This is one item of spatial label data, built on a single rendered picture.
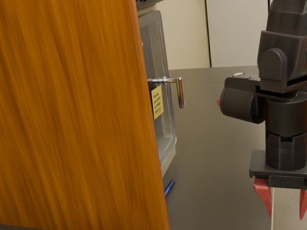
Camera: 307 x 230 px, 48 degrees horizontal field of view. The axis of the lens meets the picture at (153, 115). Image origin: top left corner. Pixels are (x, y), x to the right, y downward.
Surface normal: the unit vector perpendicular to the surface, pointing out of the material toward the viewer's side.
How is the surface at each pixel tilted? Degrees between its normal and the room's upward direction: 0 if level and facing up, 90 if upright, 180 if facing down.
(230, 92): 48
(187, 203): 0
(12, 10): 90
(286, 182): 90
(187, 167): 0
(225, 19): 90
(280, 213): 0
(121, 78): 90
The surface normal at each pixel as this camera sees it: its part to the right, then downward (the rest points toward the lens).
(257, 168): -0.13, -0.92
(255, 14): -0.32, 0.39
